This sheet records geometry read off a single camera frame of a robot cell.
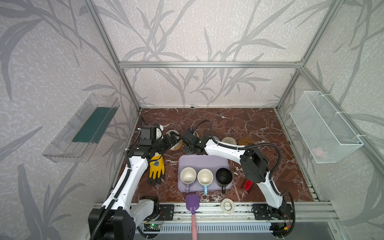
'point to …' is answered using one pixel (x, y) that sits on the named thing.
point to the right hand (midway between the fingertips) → (189, 143)
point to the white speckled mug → (177, 135)
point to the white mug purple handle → (188, 175)
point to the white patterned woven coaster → (229, 140)
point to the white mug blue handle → (205, 177)
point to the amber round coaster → (245, 141)
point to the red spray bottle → (248, 185)
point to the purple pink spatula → (192, 204)
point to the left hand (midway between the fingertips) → (179, 135)
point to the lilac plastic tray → (198, 162)
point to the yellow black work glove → (157, 169)
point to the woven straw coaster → (179, 146)
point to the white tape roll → (227, 206)
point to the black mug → (223, 177)
